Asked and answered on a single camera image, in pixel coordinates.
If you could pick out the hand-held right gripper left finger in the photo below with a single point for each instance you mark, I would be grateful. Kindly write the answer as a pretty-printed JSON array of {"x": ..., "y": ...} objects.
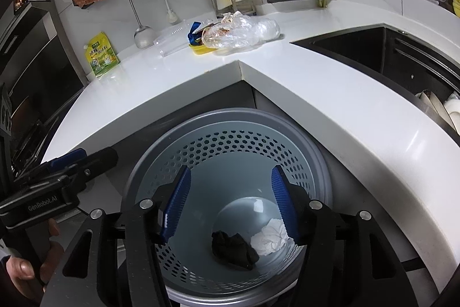
[{"x": 176, "y": 202}]

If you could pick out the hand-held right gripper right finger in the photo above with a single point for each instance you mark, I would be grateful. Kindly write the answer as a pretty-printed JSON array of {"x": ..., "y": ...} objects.
[{"x": 284, "y": 199}]

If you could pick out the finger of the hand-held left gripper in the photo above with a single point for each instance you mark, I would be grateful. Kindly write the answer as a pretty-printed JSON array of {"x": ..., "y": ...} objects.
[
  {"x": 100, "y": 159},
  {"x": 68, "y": 159}
]

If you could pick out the grey perforated waste bin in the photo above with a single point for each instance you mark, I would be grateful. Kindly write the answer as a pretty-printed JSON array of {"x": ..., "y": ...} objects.
[{"x": 230, "y": 156}]

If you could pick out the clear plastic cup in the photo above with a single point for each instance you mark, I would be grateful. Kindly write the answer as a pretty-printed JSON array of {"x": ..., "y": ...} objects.
[{"x": 172, "y": 39}]

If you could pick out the blue ribbon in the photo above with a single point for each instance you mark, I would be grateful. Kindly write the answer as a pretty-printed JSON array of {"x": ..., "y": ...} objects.
[{"x": 194, "y": 32}]

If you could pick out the clear plastic bag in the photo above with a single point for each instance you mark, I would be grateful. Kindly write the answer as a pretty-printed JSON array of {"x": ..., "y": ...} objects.
[{"x": 248, "y": 32}]

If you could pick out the person's left hand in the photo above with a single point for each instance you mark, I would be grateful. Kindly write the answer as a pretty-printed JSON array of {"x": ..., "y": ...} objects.
[{"x": 25, "y": 271}]

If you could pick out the small white paper scrap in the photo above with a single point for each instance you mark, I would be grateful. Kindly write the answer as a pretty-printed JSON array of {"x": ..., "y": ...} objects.
[{"x": 258, "y": 205}]

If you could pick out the white crumpled tissue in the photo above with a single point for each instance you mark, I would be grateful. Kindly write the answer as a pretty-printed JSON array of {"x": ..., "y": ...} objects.
[{"x": 269, "y": 238}]

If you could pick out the black crumpled cloth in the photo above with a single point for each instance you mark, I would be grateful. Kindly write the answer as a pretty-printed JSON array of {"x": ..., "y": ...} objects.
[{"x": 233, "y": 251}]

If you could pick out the green yellow seasoning pouch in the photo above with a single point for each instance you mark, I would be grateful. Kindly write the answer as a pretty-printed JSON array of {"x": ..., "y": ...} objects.
[{"x": 102, "y": 57}]

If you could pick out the metal ladle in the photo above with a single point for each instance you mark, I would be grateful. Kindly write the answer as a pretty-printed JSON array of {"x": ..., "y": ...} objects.
[{"x": 143, "y": 35}]

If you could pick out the black sink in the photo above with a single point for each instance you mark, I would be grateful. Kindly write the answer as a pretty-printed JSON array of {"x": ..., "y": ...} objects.
[{"x": 359, "y": 41}]

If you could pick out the row of white dishes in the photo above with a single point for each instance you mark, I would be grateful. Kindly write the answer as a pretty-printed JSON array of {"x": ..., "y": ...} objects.
[{"x": 449, "y": 109}]

